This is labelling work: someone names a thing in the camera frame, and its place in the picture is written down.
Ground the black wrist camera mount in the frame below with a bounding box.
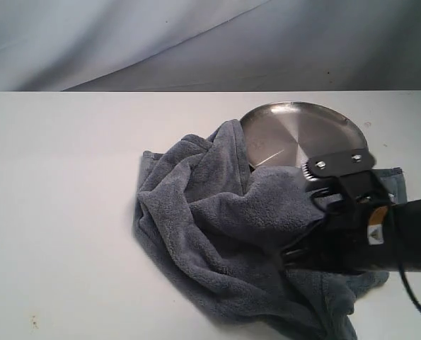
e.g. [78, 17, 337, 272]
[301, 149, 391, 215]

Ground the round steel plate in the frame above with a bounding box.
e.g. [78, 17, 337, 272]
[240, 101, 367, 169]

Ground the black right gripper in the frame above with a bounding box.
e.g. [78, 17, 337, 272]
[279, 198, 400, 275]

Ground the grey fleece towel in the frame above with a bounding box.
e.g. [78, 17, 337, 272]
[134, 120, 389, 339]

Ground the white backdrop sheet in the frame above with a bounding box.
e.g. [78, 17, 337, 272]
[0, 1, 421, 91]

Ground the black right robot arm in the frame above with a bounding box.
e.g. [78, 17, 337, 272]
[279, 200, 421, 275]

